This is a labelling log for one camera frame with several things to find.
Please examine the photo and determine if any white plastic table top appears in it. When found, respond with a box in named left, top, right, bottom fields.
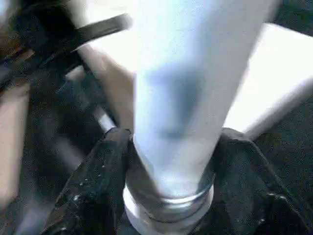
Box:
left=62, top=0, right=313, bottom=142

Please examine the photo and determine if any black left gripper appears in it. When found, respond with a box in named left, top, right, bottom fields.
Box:
left=9, top=0, right=134, bottom=73

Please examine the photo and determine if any white plastic table leg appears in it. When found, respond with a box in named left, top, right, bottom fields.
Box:
left=123, top=0, right=281, bottom=235

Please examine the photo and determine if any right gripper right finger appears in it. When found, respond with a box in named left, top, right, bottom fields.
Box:
left=212, top=126, right=313, bottom=235

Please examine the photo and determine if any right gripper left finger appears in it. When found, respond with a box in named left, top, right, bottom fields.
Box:
left=47, top=126, right=134, bottom=235

